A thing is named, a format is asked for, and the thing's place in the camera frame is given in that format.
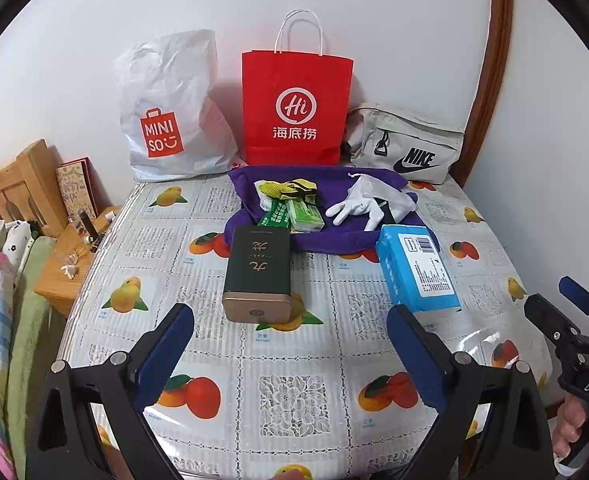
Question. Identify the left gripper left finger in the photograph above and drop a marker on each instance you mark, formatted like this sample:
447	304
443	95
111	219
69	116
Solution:
156	354

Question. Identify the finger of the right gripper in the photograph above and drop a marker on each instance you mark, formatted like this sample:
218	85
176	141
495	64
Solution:
576	293
553	324

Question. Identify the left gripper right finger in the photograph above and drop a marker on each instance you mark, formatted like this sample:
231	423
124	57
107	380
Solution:
425	357

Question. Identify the dark green tea box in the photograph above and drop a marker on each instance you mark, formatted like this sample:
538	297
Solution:
257	286

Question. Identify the white glove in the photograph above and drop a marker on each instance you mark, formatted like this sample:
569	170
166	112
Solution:
368	195

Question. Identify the green snack packet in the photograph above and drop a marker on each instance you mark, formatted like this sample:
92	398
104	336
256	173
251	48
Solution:
278	216

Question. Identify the green tissue packet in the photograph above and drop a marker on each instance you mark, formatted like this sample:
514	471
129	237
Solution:
304	217

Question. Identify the yellow black pouch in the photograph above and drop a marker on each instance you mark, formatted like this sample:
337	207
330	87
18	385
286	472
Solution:
289	190

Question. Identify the person's right hand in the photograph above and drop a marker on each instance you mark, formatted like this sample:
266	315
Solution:
571	418

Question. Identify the blue tissue pack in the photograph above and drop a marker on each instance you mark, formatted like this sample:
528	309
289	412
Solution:
413	270

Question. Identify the fruit print tablecloth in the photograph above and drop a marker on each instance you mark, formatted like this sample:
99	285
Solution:
325	393

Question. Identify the green bed sheet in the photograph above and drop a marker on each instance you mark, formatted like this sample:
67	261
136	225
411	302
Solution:
36	336

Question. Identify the wooden nightstand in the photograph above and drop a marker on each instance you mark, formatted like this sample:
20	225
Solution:
65	271

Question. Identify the purple towel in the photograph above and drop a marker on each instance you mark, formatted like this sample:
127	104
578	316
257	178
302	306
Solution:
332	185

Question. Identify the brown book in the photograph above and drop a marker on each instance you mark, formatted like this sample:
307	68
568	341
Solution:
76	187

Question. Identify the wooden headboard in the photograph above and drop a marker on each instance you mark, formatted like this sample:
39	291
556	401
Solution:
29	190

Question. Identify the white Miniso plastic bag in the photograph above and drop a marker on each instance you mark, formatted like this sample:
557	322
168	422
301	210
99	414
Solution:
173	128

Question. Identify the grey Nike bag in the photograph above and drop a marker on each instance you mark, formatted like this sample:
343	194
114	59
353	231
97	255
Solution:
417	148

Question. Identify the red Haidilao paper bag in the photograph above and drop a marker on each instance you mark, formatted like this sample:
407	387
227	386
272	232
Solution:
294	103

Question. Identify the wooden door frame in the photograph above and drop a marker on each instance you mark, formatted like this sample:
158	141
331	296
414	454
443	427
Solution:
488	90

